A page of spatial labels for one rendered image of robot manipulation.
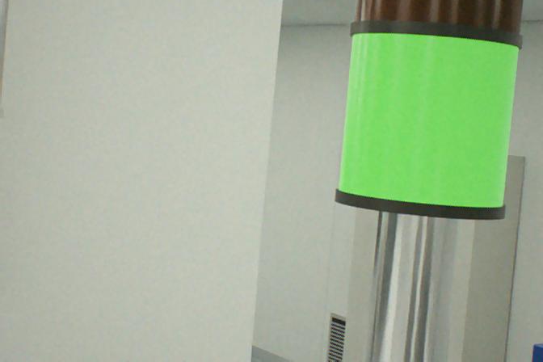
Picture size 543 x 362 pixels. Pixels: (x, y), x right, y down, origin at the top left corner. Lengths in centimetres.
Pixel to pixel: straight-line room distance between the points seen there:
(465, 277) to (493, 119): 690
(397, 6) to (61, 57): 151
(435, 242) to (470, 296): 691
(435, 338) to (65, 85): 151
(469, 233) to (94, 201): 549
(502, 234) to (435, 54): 705
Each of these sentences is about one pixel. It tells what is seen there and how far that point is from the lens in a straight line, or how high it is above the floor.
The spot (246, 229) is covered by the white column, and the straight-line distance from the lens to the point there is 200.
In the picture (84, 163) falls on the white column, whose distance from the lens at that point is 183.
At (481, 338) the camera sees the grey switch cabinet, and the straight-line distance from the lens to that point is 737.
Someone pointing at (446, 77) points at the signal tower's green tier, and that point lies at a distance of 31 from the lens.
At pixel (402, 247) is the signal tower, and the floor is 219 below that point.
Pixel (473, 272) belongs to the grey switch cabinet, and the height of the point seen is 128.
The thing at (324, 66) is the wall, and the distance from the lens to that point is 913.
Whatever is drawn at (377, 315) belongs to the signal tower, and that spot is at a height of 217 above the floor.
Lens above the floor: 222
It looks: 3 degrees down
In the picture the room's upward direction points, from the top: 5 degrees clockwise
